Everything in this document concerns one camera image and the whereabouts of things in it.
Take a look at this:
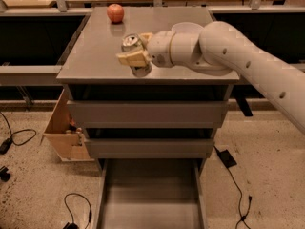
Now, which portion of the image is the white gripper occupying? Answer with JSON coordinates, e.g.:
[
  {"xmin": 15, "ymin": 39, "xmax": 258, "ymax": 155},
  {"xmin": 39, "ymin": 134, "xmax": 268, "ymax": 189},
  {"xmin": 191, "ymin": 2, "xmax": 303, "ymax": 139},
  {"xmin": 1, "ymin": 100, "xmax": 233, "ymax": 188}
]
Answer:
[{"xmin": 116, "ymin": 31, "xmax": 175, "ymax": 68}]

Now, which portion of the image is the silver 7up soda can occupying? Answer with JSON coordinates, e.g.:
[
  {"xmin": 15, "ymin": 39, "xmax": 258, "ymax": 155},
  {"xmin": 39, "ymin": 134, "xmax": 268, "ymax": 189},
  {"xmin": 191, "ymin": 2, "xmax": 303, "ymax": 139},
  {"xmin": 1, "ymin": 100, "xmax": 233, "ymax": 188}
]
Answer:
[{"xmin": 121, "ymin": 33, "xmax": 152, "ymax": 77}]

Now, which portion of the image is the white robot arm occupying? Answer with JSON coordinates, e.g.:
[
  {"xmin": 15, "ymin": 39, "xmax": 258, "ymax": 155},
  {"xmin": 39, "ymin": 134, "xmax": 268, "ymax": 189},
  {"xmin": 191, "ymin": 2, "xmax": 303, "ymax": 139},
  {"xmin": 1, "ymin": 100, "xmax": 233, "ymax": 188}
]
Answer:
[{"xmin": 116, "ymin": 21, "xmax": 305, "ymax": 132}]

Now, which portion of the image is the grey top drawer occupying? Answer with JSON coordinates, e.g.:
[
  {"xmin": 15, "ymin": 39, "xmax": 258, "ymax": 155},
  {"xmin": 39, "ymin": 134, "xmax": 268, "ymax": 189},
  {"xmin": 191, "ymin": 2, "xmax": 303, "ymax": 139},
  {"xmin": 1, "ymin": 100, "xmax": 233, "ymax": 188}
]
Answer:
[{"xmin": 67, "ymin": 100, "xmax": 228, "ymax": 128}]

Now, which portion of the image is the grey drawer cabinet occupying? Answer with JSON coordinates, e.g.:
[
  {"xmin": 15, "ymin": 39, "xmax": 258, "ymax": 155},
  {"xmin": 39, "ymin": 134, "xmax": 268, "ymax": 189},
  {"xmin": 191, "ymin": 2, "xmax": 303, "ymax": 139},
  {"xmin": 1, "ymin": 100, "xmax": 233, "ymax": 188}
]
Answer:
[{"xmin": 55, "ymin": 6, "xmax": 240, "ymax": 229}]

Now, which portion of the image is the grey middle drawer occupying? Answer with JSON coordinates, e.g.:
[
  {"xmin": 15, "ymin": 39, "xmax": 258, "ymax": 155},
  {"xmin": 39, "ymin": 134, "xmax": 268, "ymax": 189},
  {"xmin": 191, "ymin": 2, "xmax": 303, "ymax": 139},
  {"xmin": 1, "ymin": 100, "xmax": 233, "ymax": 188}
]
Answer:
[{"xmin": 85, "ymin": 139, "xmax": 214, "ymax": 158}]

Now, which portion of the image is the grey open bottom drawer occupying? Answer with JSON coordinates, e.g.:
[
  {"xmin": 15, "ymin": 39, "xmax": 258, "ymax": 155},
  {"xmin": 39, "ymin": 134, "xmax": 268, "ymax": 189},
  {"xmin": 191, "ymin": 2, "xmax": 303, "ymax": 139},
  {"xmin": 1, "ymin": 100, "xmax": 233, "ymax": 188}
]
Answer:
[{"xmin": 93, "ymin": 159, "xmax": 208, "ymax": 229}]

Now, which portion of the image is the white ceramic bowl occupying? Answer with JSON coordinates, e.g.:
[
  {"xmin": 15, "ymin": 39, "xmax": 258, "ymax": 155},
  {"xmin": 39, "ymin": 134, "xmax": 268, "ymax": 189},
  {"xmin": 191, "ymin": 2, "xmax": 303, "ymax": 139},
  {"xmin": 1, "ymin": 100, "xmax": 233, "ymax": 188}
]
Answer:
[{"xmin": 172, "ymin": 22, "xmax": 203, "ymax": 34}]

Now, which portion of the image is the red apple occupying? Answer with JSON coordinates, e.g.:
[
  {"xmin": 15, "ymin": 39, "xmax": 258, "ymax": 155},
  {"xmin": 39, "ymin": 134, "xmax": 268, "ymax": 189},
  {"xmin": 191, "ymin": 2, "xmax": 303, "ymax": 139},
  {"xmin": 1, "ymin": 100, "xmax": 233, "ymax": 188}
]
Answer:
[{"xmin": 107, "ymin": 4, "xmax": 124, "ymax": 23}]

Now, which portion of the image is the cardboard box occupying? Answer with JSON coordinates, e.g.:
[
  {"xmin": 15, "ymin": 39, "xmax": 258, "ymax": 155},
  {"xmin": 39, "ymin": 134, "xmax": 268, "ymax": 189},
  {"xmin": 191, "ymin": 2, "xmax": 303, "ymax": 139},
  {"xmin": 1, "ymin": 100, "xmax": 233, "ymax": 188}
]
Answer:
[{"xmin": 43, "ymin": 91, "xmax": 92, "ymax": 161}]

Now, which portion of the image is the black power adapter right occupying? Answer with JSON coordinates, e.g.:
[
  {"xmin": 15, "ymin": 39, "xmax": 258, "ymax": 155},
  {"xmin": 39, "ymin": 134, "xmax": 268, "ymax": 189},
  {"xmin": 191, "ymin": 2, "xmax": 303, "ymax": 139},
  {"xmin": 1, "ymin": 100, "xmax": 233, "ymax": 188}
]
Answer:
[{"xmin": 214, "ymin": 148, "xmax": 252, "ymax": 229}]

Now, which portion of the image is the black object far left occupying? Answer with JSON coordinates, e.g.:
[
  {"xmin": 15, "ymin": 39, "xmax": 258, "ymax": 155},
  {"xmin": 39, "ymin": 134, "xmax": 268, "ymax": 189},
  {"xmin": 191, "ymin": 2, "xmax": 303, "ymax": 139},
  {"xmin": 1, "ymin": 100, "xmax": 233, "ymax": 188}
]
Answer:
[{"xmin": 0, "ymin": 166, "xmax": 10, "ymax": 182}]

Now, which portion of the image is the grey metal rail left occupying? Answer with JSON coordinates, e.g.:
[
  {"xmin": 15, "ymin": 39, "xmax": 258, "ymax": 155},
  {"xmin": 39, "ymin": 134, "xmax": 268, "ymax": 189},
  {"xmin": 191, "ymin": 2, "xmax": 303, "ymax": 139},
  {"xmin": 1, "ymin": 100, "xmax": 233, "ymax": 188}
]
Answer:
[{"xmin": 0, "ymin": 66, "xmax": 61, "ymax": 86}]

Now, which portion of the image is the black cable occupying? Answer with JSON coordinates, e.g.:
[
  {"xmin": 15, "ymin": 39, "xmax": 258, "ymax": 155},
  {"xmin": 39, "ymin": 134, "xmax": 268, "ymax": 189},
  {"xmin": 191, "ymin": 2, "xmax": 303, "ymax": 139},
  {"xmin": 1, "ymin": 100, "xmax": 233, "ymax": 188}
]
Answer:
[
  {"xmin": 62, "ymin": 193, "xmax": 93, "ymax": 229},
  {"xmin": 0, "ymin": 112, "xmax": 37, "ymax": 156}
]

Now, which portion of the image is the black cable bottom left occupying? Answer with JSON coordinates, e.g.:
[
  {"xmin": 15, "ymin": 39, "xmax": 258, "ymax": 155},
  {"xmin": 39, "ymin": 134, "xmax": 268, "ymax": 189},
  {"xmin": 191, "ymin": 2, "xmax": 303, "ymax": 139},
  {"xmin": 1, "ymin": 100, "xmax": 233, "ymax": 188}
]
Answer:
[{"xmin": 62, "ymin": 193, "xmax": 93, "ymax": 229}]

